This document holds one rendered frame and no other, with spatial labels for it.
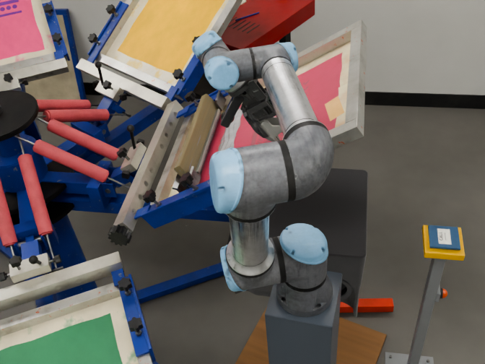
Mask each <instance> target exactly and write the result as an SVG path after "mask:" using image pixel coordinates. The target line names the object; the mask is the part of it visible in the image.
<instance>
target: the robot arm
mask: <svg viewBox="0 0 485 364"><path fill-rule="evenodd" d="M192 51H193V52H194V53H195V55H196V58H198V59H199V60H200V61H201V63H202V65H203V68H204V74H205V76H206V78H207V80H208V81H209V84H210V85H211V86H212V87H213V88H215V89H217V90H224V91H225V92H227V93H228V94H229V95H230V96H231V97H232V98H231V100H230V102H229V104H228V106H227V108H226V110H225V111H224V112H223V113H222V115H221V123H220V124H221V126H224V127H226V128H228V127H229V126H230V124H231V123H232V122H233V121H234V119H235V114H236V112H237V111H238V109H239V107H240V105H241V103H242V105H241V108H240V110H242V113H243V115H244V117H245V119H246V121H247V122H248V123H249V124H250V126H251V127H252V129H253V130H254V131H255V133H257V134H258V135H260V136H261V137H263V138H265V139H267V140H269V141H271V142H267V143H263V144H254V145H250V146H246V147H238V148H234V147H230V148H228V149H226V150H222V151H218V152H215V153H214V154H213V155H212V156H211V159H210V162H209V177H210V188H211V197H212V201H213V205H214V208H215V210H216V211H217V212H218V213H220V214H222V213H224V214H226V215H227V216H228V217H229V221H230V235H231V241H230V242H229V244H228V245H226V246H224V247H222V248H221V249H220V257H221V262H222V268H223V272H224V276H225V279H226V282H227V286H228V288H229V289H230V290H231V291H233V292H237V291H246V290H249V289H253V288H257V287H265V286H269V285H275V284H277V286H276V294H277V299H278V302H279V304H280V305H281V307H282V308H283V309H284V310H285V311H287V312H289V313H290V314H293V315H295V316H301V317H310V316H316V315H318V314H320V313H322V312H324V310H325V309H327V307H329V305H330V304H331V301H332V297H333V287H332V284H331V281H330V279H329V277H328V275H327V260H328V244H327V240H326V238H325V236H324V234H323V233H322V232H321V231H320V230H319V229H317V228H315V227H313V226H312V225H308V224H304V223H297V224H293V225H289V226H288V227H286V229H285V230H283V231H282V233H281V235H280V236H277V237H273V238H268V235H269V215H270V214H271V213H272V212H273V211H274V209H275V207H276V204H279V203H284V202H290V201H296V200H299V199H304V198H305V197H308V196H309V195H311V194H313V193H314V192H316V191H317V190H318V189H319V188H320V187H321V186H322V184H323V183H324V181H325V180H326V179H327V177H328V174H329V173H330V171H331V167H332V164H333V156H334V147H333V140H332V138H331V135H330V133H329V131H328V129H327V127H326V126H325V125H324V124H323V123H321V122H319V121H318V120H317V118H316V116H315V113H314V111H313V109H312V107H311V105H310V102H309V100H308V99H307V96H306V94H305V91H304V90H303V88H302V85H301V83H300V81H299V79H298V77H297V75H296V71H297V70H298V55H297V51H296V48H295V45H294V44H293V43H290V42H287V43H275V44H271V45H262V46H258V47H253V48H244V49H239V50H234V51H231V50H230V49H229V48H228V47H227V46H226V44H225V43H224V42H223V40H222V38H220V37H219V36H218V35H217V34H216V33H215V32H214V31H213V30H210V31H208V32H205V33H204V34H203V35H201V36H200V37H199V38H197V39H196V41H195V42H194V43H193V45H192ZM258 79H263V82H264V84H265V86H266V87H265V88H263V87H262V85H261V84H260V82H259V81H258ZM274 116H276V117H274ZM280 133H283V135H284V137H283V139H282V140H280V138H279V134H280Z"/></svg>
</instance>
